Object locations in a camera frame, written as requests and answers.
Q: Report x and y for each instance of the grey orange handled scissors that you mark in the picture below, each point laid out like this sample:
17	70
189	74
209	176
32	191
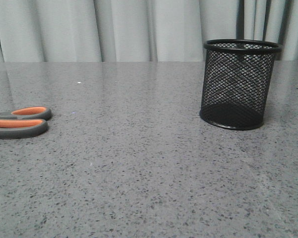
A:
24	123

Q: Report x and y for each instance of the grey curtain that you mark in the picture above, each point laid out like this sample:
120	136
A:
139	30

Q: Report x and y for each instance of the black mesh pen cup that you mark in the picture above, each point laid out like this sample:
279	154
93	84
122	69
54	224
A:
236	82

